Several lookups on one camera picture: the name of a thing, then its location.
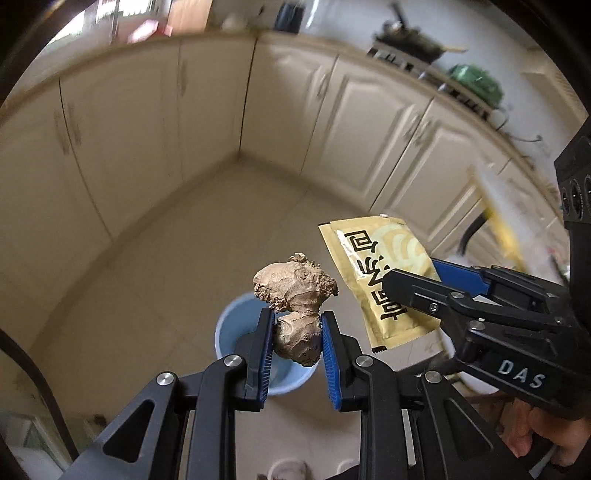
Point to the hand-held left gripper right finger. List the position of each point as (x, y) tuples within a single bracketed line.
[(330, 364)]

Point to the black gas stove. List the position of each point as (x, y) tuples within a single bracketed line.
[(429, 76)]

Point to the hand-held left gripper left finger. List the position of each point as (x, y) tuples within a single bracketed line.
[(265, 360)]

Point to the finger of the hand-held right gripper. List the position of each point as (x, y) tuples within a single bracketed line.
[(415, 290), (466, 277)]

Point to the wooden cutting board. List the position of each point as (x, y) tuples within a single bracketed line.
[(189, 14)]

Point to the yellow seasoning packet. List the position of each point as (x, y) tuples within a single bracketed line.
[(369, 258)]

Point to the round marble table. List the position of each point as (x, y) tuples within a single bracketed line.
[(471, 381)]

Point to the ginger root piece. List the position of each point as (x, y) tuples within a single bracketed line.
[(291, 286)]

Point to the black electric kettle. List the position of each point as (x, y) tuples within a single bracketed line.
[(290, 16)]

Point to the blue plastic bin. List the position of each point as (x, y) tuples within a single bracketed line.
[(231, 323)]

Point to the red dish rack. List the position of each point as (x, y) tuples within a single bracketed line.
[(147, 31)]

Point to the green electric cooker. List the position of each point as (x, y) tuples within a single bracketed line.
[(478, 83)]

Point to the person's right hand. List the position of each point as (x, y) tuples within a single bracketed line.
[(545, 434)]

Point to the black wok with lid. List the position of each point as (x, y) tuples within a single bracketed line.
[(411, 39)]

